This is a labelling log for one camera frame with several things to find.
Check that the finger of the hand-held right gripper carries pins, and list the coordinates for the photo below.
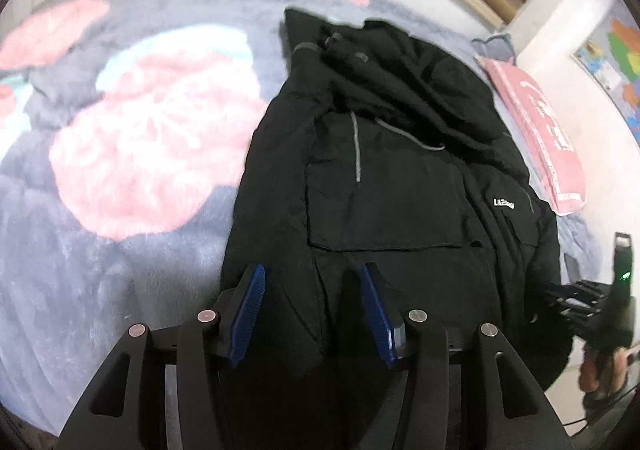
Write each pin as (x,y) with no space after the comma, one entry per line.
(577,312)
(575,291)

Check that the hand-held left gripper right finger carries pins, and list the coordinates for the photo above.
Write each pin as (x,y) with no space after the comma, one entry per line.
(378,317)

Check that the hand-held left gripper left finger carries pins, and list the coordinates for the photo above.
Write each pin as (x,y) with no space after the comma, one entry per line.
(245,317)

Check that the black hooded jacket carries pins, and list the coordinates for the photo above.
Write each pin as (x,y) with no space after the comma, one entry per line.
(400,190)

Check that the person's right hand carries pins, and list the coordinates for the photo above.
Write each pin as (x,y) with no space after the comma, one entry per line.
(592,372)

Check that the pink pillow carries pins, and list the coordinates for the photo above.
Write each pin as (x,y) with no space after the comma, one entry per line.
(545,140)

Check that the grey floral blanket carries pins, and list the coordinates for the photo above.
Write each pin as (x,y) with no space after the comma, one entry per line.
(125,155)

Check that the grey pillow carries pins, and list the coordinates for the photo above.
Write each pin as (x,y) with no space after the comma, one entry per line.
(495,48)

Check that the colourful wall map poster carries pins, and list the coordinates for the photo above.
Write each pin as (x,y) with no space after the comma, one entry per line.
(617,70)

